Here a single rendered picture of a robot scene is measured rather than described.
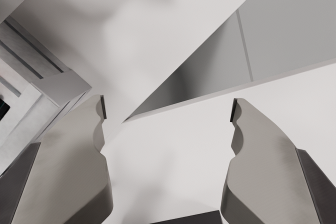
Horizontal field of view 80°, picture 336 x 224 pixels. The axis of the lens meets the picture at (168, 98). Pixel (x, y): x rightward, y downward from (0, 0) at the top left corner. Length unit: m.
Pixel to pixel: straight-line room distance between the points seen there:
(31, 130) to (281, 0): 1.24
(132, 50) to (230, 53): 0.94
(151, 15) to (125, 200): 0.36
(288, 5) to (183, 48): 1.04
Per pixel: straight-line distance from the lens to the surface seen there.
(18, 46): 0.36
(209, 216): 0.47
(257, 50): 1.27
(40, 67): 0.34
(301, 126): 0.42
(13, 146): 0.36
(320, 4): 1.41
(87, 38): 0.37
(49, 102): 0.30
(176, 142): 0.38
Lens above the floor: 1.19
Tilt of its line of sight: 73 degrees down
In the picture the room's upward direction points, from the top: 168 degrees counter-clockwise
